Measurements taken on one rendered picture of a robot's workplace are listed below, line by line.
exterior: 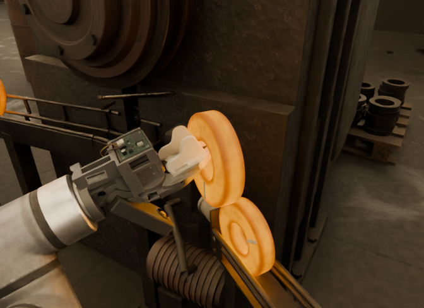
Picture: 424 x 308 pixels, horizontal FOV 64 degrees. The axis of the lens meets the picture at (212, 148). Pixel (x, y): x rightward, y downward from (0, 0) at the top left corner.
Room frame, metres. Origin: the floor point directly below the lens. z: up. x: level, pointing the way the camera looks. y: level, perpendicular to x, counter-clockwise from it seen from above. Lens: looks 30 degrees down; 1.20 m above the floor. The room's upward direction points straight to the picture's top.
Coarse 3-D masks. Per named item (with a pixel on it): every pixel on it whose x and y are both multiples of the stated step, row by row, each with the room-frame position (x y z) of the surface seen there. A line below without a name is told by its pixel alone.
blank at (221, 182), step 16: (208, 112) 0.48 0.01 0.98; (192, 128) 0.50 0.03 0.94; (208, 128) 0.45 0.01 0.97; (224, 128) 0.44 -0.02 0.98; (208, 144) 0.45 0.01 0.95; (224, 144) 0.42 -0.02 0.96; (224, 160) 0.40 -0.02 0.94; (240, 160) 0.41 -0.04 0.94; (208, 176) 0.47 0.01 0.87; (224, 176) 0.40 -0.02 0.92; (240, 176) 0.40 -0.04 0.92; (208, 192) 0.44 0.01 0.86; (224, 192) 0.40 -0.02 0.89; (240, 192) 0.41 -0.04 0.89
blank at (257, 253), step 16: (224, 208) 0.54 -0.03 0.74; (240, 208) 0.50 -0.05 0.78; (256, 208) 0.50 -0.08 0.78; (224, 224) 0.54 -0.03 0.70; (240, 224) 0.49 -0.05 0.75; (256, 224) 0.46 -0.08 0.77; (240, 240) 0.52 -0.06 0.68; (256, 240) 0.44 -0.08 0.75; (272, 240) 0.45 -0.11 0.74; (240, 256) 0.48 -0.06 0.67; (256, 256) 0.44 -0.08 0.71; (272, 256) 0.44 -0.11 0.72; (256, 272) 0.44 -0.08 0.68
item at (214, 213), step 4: (216, 208) 0.57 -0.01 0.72; (212, 212) 0.56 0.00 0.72; (216, 212) 0.56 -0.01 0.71; (212, 216) 0.56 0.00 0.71; (216, 216) 0.56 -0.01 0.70; (212, 220) 0.56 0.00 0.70; (216, 220) 0.56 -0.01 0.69; (212, 224) 0.56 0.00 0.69; (216, 224) 0.56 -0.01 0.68; (212, 228) 0.56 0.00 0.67; (216, 228) 0.56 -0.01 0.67; (220, 232) 0.56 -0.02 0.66; (212, 236) 0.55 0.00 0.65; (212, 240) 0.55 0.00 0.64; (212, 244) 0.55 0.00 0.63; (212, 248) 0.55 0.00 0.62
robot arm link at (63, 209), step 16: (64, 176) 0.39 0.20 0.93; (48, 192) 0.36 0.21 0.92; (64, 192) 0.36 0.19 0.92; (48, 208) 0.34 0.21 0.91; (64, 208) 0.34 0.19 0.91; (80, 208) 0.35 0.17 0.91; (64, 224) 0.33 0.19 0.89; (80, 224) 0.34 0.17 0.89; (96, 224) 0.37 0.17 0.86; (64, 240) 0.33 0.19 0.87
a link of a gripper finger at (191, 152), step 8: (192, 136) 0.44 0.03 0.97; (184, 144) 0.43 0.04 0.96; (192, 144) 0.43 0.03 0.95; (184, 152) 0.43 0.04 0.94; (192, 152) 0.43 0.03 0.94; (200, 152) 0.44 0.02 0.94; (208, 152) 0.45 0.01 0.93; (168, 160) 0.42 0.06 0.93; (176, 160) 0.42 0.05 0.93; (184, 160) 0.43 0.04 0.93; (192, 160) 0.43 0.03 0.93; (200, 160) 0.43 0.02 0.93; (208, 160) 0.44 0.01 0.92; (168, 168) 0.41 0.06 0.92; (176, 168) 0.42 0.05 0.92; (184, 168) 0.42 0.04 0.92; (200, 168) 0.43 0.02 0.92
